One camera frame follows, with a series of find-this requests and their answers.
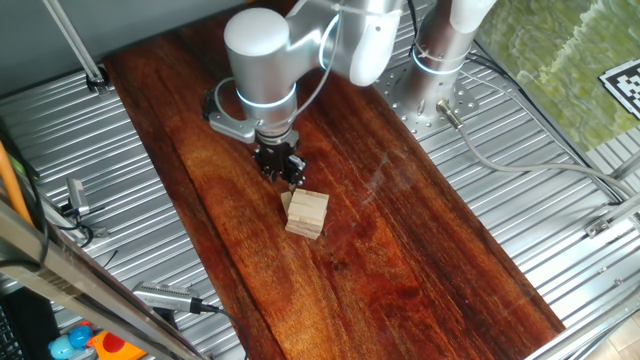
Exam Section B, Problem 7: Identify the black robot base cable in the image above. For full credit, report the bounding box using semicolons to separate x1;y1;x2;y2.
464;49;624;205

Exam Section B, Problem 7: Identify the green marbled panel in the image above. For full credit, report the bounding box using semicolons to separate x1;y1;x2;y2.
473;0;640;154

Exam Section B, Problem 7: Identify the orange emergency stop box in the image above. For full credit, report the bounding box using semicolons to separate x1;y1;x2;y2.
85;329;147;360

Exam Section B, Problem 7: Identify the silver camera mounting bracket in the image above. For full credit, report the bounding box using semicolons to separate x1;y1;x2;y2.
207;110;259;145

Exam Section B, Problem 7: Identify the black pole clamp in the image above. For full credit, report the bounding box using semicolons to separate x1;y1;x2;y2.
84;63;112;97

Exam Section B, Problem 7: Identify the reddish brown wooden board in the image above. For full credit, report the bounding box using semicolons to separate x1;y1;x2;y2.
102;0;567;360

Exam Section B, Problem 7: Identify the grey cable with metal connector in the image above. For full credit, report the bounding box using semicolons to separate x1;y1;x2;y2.
435;98;637;200

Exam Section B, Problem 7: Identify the blue plastic toy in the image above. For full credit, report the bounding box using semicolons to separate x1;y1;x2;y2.
47;319;95;360

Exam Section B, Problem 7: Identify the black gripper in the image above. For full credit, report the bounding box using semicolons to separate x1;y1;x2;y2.
253;140;307;186

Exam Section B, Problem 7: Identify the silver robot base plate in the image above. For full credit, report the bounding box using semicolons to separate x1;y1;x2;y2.
373;64;481;142

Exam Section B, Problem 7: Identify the black device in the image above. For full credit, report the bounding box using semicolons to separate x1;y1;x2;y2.
0;287;62;360

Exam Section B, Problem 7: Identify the metal frame beam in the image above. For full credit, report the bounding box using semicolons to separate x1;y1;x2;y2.
0;197;211;360

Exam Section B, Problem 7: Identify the aluminium frame rail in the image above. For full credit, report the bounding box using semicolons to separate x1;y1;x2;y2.
583;192;640;239
606;148;640;182
523;288;640;360

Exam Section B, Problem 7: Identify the silver support pole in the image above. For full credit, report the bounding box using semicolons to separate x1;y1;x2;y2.
41;0;104;84

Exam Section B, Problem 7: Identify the black camera cable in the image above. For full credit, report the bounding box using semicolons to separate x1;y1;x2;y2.
53;199;97;250
189;298;251;360

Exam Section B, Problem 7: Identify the black white fiducial marker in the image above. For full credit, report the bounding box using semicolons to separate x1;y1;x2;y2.
598;58;640;121

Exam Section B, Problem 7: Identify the orange pole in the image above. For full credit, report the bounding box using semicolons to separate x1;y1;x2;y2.
0;141;34;227

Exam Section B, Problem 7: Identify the silver depth camera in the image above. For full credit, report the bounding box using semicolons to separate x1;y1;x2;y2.
131;280;202;315
66;177;91;217

